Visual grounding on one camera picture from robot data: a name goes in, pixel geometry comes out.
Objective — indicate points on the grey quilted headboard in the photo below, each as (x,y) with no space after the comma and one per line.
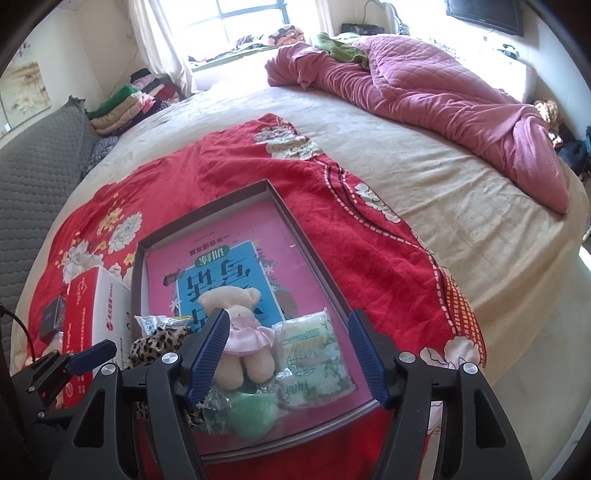
(37,184)

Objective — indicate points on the red floral blanket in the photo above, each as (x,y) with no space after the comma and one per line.
(369,258)

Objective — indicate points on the yellow and black snack packet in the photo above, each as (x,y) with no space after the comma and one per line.
(157,323)

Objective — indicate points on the cream bedsheet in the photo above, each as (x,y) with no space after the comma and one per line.
(461,221)

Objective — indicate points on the pink quilt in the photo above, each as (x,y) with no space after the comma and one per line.
(415,83)

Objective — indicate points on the small dark carton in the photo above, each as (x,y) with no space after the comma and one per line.
(53,321)

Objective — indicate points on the white tissue packet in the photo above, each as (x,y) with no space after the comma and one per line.
(300,330)

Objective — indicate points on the white curtain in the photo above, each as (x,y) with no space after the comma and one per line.
(157,41)

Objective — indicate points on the green cloth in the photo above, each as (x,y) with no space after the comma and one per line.
(339,48)

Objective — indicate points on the window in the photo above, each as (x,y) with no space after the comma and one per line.
(249,18)

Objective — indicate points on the clothes on windowsill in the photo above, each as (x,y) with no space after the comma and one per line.
(277,37)

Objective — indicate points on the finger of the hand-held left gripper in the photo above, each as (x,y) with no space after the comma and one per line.
(92,356)

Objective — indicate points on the pile of dark jeans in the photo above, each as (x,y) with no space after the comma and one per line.
(575,154)

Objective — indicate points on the mint green item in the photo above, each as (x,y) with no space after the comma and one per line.
(254,413)

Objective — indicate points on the teddy bear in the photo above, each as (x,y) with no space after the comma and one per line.
(244,332)

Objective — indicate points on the black device on desk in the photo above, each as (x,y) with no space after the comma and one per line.
(362,27)

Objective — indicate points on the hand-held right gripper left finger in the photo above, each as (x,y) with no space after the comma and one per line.
(207,350)

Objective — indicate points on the leopard print scrunchie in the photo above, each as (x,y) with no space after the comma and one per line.
(152,344)

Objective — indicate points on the brown curly plush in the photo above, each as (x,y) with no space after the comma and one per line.
(547,113)

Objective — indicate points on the stack of folded clothes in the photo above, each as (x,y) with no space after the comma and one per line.
(124,101)

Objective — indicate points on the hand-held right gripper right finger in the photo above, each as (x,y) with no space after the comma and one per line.
(364,355)

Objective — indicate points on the red and white box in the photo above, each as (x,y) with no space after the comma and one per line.
(92,300)

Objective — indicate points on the wall painting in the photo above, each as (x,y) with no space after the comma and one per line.
(23,87)

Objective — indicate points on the black television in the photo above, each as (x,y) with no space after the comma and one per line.
(485,16)

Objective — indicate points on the pink tray box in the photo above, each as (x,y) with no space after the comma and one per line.
(318,258)

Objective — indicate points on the floral tissue packet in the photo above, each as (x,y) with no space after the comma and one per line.
(323,374)

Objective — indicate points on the dark knit cloth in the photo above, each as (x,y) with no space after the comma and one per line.
(101,152)

